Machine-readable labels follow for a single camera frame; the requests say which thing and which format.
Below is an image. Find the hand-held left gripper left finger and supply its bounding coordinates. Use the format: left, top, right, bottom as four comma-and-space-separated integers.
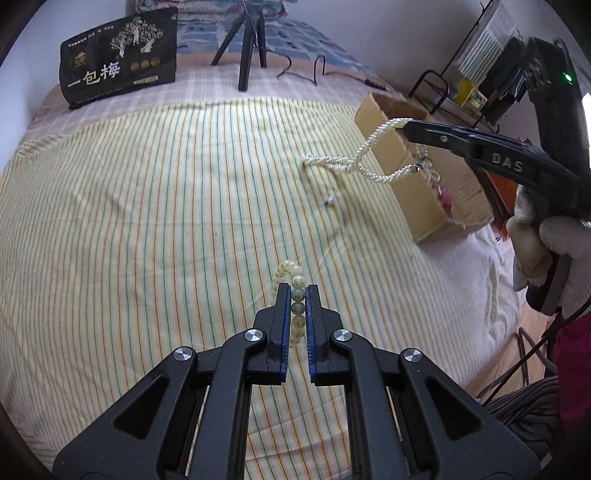
52, 282, 293, 480

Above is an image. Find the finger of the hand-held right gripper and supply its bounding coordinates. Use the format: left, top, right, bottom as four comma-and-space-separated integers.
402, 119, 591, 217

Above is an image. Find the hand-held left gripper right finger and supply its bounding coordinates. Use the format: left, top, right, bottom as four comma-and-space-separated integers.
305, 284, 541, 480

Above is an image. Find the pale bead bracelet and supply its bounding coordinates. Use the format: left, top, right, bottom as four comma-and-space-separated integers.
274, 259, 306, 347

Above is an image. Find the cardboard box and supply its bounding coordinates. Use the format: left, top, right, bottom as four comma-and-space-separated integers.
355, 91, 495, 244

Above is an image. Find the twisted pearl necklace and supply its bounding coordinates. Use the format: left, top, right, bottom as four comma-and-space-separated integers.
301, 117, 428, 186

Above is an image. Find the person's right hand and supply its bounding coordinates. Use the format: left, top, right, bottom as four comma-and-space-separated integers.
505, 185, 591, 319

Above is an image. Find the yellow box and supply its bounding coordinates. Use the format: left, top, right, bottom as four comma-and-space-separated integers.
455, 78, 488, 116

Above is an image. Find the dark grey jacket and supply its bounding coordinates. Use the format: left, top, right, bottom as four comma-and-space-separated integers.
480, 39, 529, 125

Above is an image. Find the black clothes rack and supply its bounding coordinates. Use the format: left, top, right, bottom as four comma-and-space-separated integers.
409, 0, 568, 130

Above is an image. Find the striped towel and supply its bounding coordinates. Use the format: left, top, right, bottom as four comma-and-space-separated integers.
457, 4, 522, 84

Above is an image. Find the yellow striped bed sheet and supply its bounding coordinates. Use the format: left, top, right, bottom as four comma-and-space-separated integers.
0, 99, 522, 480

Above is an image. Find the white mattress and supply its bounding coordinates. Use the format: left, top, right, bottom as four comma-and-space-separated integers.
406, 226, 527, 402

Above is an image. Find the blue patterned blanket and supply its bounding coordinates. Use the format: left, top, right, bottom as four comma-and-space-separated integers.
175, 18, 358, 68

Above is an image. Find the grey ribbed cloth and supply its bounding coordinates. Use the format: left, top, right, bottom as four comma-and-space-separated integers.
480, 376, 566, 446

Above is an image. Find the black tripod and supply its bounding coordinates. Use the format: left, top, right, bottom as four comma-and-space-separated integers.
211, 0, 269, 92

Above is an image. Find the pink checked bed sheet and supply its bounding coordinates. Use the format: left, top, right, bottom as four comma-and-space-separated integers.
23, 55, 407, 153

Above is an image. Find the pile of floral quilts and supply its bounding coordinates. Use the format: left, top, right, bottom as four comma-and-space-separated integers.
134, 0, 296, 24

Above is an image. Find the black printed bag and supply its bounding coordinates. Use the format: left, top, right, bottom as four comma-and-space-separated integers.
60, 7, 179, 110

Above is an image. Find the black power cable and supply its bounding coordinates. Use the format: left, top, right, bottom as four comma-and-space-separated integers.
276, 54, 370, 88

